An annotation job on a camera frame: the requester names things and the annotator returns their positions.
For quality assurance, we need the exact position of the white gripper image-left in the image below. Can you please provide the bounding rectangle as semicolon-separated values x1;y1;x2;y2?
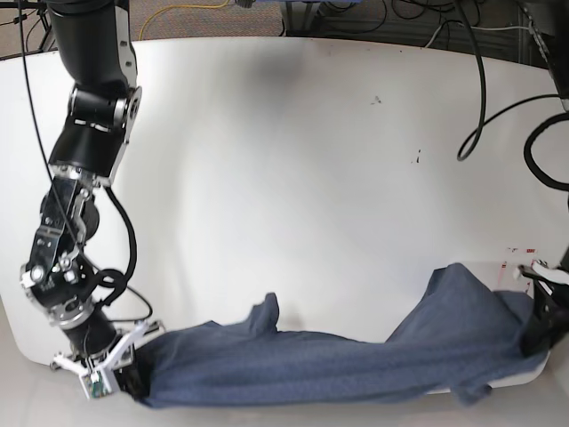
50;320;165;399

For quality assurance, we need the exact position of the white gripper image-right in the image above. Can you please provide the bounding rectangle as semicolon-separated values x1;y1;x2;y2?
513;260;568;356

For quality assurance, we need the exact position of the dark blue T-shirt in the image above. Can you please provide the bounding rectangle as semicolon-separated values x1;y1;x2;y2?
137;263;549;408

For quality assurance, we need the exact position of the black robot arm image-left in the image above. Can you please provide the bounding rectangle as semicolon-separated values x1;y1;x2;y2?
20;1;159;400

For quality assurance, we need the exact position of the red tape rectangle marking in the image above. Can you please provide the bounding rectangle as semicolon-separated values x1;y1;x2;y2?
497;247;538;289

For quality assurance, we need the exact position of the wrist camera board image-left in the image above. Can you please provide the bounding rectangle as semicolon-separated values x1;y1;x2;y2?
84;372;112;399

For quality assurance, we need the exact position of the yellow cable on floor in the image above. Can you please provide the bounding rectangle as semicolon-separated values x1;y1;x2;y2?
139;0;230;42

